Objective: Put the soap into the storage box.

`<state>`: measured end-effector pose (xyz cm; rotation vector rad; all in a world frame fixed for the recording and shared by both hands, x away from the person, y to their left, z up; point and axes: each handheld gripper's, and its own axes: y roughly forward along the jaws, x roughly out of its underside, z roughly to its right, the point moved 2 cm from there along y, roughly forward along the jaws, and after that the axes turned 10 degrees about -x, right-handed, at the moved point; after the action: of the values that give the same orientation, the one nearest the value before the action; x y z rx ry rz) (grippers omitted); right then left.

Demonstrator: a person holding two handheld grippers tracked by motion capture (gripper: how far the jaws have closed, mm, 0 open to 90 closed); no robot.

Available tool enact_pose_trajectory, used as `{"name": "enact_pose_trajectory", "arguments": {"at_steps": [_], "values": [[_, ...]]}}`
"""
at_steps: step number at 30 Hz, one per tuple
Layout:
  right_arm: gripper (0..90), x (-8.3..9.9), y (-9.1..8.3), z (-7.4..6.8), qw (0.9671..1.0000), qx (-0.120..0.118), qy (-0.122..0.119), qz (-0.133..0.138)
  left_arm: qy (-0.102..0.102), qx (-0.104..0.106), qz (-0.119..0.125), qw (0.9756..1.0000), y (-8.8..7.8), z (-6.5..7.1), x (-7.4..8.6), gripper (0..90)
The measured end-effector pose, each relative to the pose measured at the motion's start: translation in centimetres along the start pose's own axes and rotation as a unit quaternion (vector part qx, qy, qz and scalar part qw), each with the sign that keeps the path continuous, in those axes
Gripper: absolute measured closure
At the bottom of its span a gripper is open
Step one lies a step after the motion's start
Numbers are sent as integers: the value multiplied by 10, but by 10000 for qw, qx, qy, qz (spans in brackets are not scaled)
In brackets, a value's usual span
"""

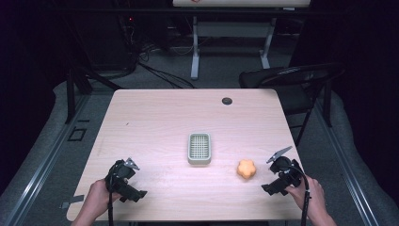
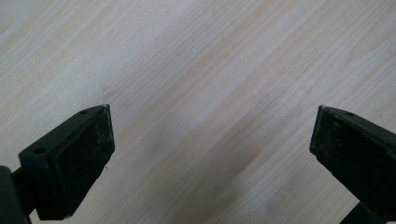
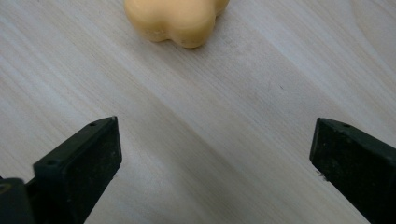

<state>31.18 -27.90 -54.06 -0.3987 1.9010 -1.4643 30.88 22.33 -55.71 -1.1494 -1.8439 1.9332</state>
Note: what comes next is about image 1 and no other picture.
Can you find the person's right hand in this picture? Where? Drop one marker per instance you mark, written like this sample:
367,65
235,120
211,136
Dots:
315,197

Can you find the white-legged background desk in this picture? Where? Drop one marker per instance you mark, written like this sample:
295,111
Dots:
195,56

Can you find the metal floor rail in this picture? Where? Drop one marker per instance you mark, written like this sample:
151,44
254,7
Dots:
44,166
345,163

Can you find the black folding chair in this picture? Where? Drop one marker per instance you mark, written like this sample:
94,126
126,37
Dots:
291,94

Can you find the person's left hand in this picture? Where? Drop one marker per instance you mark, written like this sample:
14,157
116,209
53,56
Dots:
97,197

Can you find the black round table grommet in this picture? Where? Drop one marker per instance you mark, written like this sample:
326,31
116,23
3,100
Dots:
227,101

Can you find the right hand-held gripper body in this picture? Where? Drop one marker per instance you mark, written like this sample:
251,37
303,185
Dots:
287,175

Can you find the black metal stand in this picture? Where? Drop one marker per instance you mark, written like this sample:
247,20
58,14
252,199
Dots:
70,94

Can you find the grey-green soap dish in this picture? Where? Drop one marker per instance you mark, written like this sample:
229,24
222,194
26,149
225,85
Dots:
199,159

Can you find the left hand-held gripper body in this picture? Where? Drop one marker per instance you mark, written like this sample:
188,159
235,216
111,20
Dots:
120,183

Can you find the orange flower-shaped soap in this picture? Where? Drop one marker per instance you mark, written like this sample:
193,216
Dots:
246,169

